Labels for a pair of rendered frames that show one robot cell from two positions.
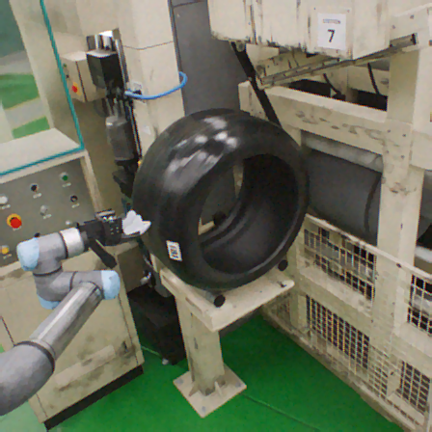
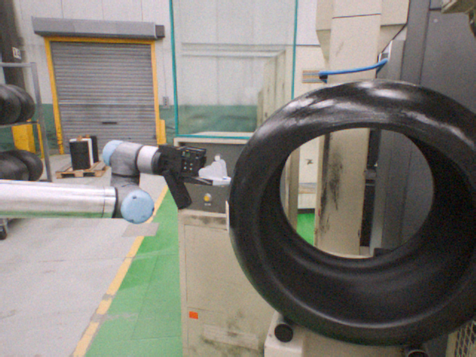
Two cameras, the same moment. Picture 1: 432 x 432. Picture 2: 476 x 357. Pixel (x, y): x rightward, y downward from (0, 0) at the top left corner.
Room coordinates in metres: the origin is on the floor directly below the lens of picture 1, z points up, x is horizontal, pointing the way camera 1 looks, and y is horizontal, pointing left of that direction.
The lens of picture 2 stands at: (0.68, -0.39, 1.42)
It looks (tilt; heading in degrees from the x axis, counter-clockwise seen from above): 13 degrees down; 48
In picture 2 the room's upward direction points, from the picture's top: straight up
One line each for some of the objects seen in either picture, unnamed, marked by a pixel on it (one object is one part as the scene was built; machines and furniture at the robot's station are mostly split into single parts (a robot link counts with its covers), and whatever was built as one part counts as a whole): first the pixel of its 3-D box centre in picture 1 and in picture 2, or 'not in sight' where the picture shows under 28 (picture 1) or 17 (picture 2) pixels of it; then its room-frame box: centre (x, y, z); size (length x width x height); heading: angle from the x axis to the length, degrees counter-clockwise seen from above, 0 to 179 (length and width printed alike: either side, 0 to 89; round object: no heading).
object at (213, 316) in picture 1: (194, 290); (291, 312); (1.35, 0.12, 0.83); 0.36 x 0.09 x 0.06; 31
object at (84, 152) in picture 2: not in sight; (83, 154); (2.85, 6.85, 0.38); 1.20 x 0.80 x 0.76; 61
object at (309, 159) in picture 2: not in sight; (293, 129); (4.56, 2.67, 1.05); 1.61 x 0.73 x 2.10; 53
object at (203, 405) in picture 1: (208, 382); not in sight; (1.63, 0.15, 0.02); 0.27 x 0.27 x 0.04; 31
